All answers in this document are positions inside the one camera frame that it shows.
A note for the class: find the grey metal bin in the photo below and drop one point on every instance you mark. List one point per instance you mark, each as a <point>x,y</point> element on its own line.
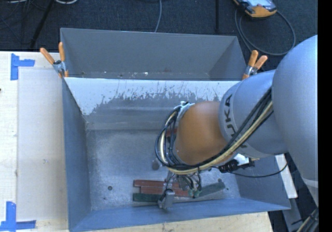
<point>124,153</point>

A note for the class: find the dark green flat block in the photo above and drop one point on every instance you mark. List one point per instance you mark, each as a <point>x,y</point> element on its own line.
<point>145,197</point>
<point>211,188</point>

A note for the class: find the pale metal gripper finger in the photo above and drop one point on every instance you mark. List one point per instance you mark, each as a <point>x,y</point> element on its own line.
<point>169,199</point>
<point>162,201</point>

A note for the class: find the pale wood board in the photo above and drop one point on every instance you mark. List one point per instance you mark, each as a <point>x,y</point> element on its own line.
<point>39,135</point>

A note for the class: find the red-brown flat block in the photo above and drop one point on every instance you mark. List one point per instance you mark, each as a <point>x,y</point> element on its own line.
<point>153,190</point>
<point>147,183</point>

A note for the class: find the black cylinder on white bracket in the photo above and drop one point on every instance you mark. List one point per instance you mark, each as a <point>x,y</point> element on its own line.
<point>230,166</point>

